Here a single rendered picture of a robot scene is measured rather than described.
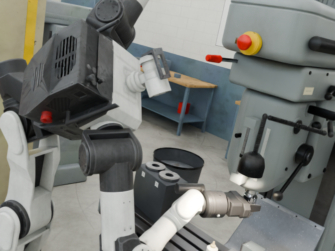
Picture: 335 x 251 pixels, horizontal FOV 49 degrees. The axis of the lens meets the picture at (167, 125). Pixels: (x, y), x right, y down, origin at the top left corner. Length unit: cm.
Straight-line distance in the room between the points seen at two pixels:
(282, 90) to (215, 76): 553
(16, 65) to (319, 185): 121
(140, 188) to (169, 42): 589
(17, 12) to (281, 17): 180
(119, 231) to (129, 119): 30
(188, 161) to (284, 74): 258
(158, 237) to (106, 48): 55
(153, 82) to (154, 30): 671
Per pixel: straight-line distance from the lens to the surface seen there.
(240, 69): 114
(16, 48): 249
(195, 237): 157
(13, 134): 128
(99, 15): 115
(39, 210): 141
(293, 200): 166
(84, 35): 100
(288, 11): 97
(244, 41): 96
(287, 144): 115
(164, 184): 151
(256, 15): 101
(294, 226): 165
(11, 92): 129
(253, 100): 115
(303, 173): 131
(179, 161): 359
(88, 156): 93
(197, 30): 693
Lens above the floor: 178
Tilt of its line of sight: 16 degrees down
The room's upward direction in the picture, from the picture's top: 11 degrees clockwise
